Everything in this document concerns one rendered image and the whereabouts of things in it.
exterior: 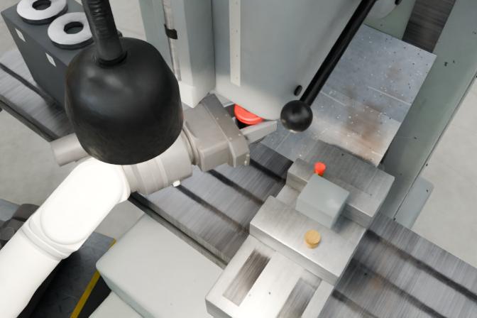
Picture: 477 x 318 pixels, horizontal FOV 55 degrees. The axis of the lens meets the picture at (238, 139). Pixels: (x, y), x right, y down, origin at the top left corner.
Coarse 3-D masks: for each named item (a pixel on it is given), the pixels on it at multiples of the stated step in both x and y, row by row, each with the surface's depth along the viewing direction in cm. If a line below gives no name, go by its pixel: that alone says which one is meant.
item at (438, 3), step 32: (416, 0) 79; (448, 0) 76; (384, 32) 88; (416, 32) 83; (448, 32) 80; (448, 64) 84; (416, 96) 93; (448, 96) 89; (416, 128) 99; (384, 160) 112; (416, 160) 106
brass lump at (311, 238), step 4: (308, 232) 66; (312, 232) 66; (316, 232) 66; (308, 236) 66; (312, 236) 66; (316, 236) 66; (304, 240) 66; (308, 240) 65; (312, 240) 65; (316, 240) 65; (308, 244) 66; (312, 244) 65; (316, 244) 66; (312, 248) 66
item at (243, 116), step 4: (236, 104) 66; (236, 108) 65; (240, 108) 65; (236, 112) 65; (240, 112) 65; (244, 112) 65; (236, 116) 65; (240, 116) 64; (244, 116) 64; (248, 116) 64; (252, 116) 64; (256, 116) 64; (240, 120) 65; (244, 120) 64; (248, 120) 64; (252, 120) 64; (256, 120) 64; (260, 120) 65
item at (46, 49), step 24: (24, 0) 87; (48, 0) 88; (72, 0) 89; (24, 24) 85; (48, 24) 85; (72, 24) 84; (24, 48) 91; (48, 48) 81; (72, 48) 80; (48, 72) 89
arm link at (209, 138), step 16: (208, 96) 66; (192, 112) 64; (208, 112) 64; (224, 112) 64; (192, 128) 63; (208, 128) 63; (224, 128) 62; (176, 144) 59; (192, 144) 61; (208, 144) 61; (224, 144) 62; (240, 144) 62; (160, 160) 59; (176, 160) 60; (192, 160) 64; (208, 160) 62; (224, 160) 64; (240, 160) 63; (176, 176) 61
